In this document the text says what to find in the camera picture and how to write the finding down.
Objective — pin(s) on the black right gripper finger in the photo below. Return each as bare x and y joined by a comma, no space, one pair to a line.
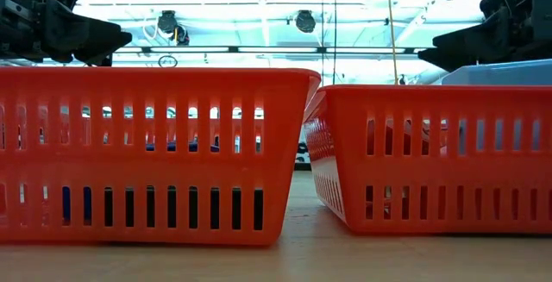
483,40
453,60

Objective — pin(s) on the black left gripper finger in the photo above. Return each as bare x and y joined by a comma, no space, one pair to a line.
86,36
97,60

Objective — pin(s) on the light blue wall charger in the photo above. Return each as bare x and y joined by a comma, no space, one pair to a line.
509,73

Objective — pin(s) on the navy blue rectangular block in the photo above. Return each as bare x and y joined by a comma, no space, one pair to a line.
172,147

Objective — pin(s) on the small black digital display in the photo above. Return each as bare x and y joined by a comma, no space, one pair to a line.
171,206

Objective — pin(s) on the black round ceiling fixture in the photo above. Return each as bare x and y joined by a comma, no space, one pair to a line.
305,20
167,21

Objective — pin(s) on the red slotted plastic basket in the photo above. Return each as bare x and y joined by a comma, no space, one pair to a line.
453,170
151,167

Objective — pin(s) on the black distant equipment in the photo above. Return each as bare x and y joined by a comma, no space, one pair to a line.
302,150

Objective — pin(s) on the long horizontal rail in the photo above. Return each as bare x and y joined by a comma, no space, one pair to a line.
233,49

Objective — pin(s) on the black aluminium table frame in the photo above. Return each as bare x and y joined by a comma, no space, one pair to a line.
303,166

